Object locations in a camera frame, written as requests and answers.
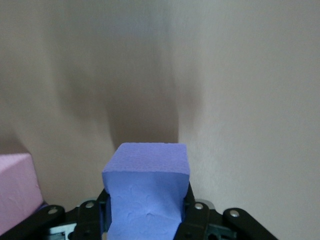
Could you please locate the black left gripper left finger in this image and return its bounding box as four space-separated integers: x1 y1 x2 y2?
0 187 112 240

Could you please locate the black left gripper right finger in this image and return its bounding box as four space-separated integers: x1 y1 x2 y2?
174 184 279 240

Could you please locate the purple foam cube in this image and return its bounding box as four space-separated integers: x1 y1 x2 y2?
101 142 190 240

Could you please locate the pink foam cube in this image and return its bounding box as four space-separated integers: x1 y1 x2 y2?
0 153 45 235

